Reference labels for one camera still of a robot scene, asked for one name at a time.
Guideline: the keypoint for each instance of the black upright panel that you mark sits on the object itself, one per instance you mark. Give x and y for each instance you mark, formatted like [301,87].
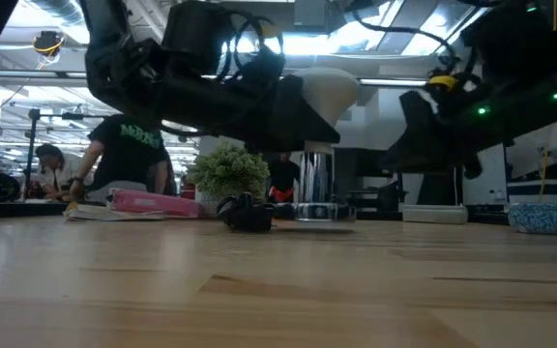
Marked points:
[438,191]

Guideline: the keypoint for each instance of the person in dark printed shirt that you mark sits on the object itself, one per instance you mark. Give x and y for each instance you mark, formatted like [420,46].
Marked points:
[128,145]

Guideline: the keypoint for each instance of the long ceiling light strip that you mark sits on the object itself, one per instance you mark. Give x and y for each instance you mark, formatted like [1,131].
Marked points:
[389,82]

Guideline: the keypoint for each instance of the white reflector lightbulb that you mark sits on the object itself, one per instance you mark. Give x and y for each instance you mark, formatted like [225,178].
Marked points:
[331,92]

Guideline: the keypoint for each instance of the black background rig frame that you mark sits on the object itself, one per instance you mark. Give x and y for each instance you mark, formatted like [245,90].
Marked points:
[32,145]

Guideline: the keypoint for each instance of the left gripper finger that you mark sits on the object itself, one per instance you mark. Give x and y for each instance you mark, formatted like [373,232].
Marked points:
[293,125]

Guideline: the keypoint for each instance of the blue patterned bowl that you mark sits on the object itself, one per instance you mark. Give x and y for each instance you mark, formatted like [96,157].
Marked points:
[537,217]

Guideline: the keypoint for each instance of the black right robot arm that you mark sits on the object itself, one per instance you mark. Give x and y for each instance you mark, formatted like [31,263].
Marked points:
[539,58]

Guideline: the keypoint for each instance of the green potted plant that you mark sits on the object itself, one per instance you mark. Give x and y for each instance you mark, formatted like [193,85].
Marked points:
[230,169]

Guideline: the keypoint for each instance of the person seated at desk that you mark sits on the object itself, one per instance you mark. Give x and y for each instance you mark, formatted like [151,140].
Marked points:
[56,169]

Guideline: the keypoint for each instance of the person standing far away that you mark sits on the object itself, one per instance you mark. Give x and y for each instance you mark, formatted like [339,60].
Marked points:
[283,176]

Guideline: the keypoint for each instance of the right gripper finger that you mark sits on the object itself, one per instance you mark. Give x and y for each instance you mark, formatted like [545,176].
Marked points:
[423,140]

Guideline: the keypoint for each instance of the pink paper packet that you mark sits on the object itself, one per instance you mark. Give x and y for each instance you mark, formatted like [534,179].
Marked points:
[153,203]

